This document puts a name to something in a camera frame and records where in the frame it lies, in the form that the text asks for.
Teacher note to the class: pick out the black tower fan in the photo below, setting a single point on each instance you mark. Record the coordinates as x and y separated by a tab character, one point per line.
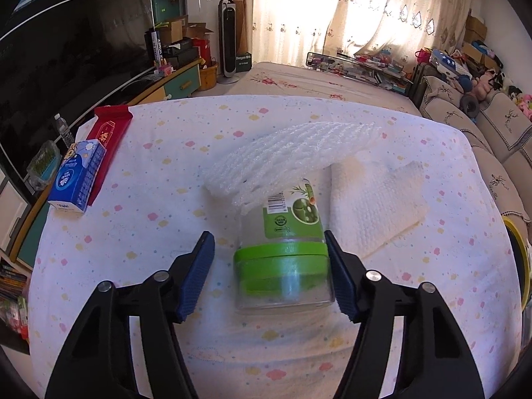
228	37

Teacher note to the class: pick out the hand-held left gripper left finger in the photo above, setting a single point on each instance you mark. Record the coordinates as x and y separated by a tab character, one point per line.
195	282

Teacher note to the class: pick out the black television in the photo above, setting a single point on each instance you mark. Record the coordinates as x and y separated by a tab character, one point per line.
75	58

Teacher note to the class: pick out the blue star-print bag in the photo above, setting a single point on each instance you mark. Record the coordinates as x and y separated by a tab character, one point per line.
449	62

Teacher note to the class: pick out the beige embroidered sofa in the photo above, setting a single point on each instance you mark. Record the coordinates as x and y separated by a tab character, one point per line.
490	141

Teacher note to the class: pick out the small red bag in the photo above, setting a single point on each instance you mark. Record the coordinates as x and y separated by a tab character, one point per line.
424	56

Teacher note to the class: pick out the white drawer unit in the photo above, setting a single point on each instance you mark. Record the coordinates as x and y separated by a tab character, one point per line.
10	212

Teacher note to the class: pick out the white standing air conditioner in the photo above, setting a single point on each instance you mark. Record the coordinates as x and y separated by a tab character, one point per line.
208	8

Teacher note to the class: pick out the yellow basket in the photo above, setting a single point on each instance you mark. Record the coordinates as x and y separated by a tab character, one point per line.
208	77

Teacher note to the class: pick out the bookshelf with books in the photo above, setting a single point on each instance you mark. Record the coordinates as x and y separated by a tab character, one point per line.
12	295

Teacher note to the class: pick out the small green box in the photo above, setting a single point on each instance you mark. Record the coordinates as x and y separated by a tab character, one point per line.
244	62

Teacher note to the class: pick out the clear water bottle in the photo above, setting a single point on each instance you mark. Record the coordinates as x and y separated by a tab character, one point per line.
64	131

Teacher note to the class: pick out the floral bed cover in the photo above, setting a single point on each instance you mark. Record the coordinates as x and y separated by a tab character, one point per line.
299	83

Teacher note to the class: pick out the red packet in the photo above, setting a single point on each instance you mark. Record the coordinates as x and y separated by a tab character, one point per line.
112	129

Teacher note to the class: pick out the white paper towel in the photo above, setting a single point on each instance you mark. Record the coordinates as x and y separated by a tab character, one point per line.
374	203

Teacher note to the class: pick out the pile of plush toys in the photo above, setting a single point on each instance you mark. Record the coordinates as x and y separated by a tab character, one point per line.
507	87

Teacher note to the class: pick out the shuttlecock tube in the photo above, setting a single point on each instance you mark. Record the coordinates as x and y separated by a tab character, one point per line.
157	48

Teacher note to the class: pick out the yellow rimmed round stool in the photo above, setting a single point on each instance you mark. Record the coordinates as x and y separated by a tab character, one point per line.
517	257

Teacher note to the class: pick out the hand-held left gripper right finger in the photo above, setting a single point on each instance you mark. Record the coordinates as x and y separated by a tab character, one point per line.
343	282

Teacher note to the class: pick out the clear jar with green lid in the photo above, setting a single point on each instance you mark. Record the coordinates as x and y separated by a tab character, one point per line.
282	266

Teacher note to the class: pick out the cardboard boxes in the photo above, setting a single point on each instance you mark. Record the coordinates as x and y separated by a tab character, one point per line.
183	29

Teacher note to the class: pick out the dotted white tablecloth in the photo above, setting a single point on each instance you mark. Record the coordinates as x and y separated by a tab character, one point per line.
166	183

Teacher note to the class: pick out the cream patterned curtain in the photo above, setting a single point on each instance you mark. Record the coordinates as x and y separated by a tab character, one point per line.
353	12

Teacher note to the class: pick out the white foam net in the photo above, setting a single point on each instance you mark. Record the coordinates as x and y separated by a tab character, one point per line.
291	153

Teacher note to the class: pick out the clear container with green contents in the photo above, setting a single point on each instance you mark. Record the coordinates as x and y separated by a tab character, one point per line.
41	166

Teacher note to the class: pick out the black storage box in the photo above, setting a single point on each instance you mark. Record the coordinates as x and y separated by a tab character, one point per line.
181	54

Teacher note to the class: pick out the blue tissue pack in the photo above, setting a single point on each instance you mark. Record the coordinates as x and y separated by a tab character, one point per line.
77	176

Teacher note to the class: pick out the glass coffee table with clutter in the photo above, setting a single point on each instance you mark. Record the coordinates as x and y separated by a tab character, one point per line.
361	70

